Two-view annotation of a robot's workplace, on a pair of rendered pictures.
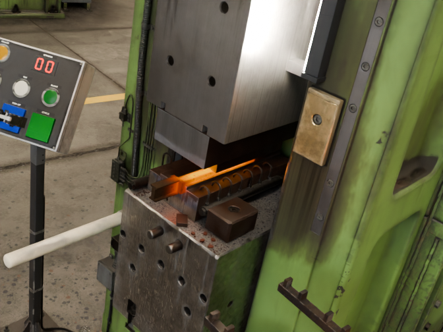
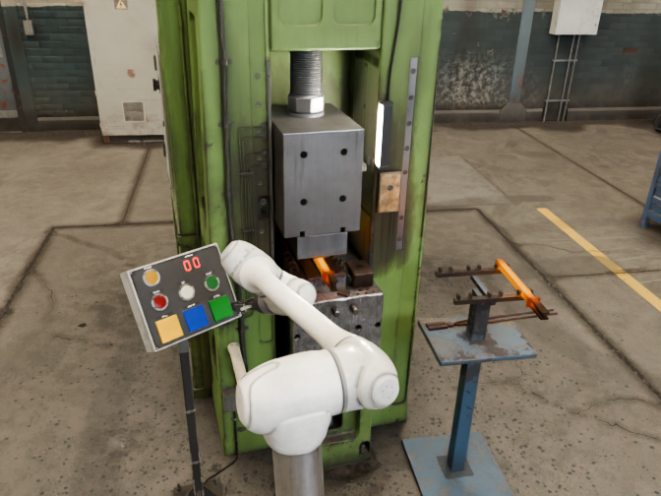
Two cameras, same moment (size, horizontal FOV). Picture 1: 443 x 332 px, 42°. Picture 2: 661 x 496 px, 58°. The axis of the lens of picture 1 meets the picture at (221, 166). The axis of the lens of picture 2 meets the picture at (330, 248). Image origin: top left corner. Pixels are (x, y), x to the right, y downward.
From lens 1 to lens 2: 1.86 m
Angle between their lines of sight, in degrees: 49
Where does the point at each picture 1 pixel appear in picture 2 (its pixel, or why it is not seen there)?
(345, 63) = (395, 152)
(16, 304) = not seen: outside the picture
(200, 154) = (341, 246)
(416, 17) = (426, 114)
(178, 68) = (312, 203)
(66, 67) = (208, 254)
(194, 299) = (371, 331)
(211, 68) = (340, 190)
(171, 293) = not seen: hidden behind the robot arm
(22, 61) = (172, 273)
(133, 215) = not seen: hidden behind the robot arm
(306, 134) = (385, 199)
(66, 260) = (121, 456)
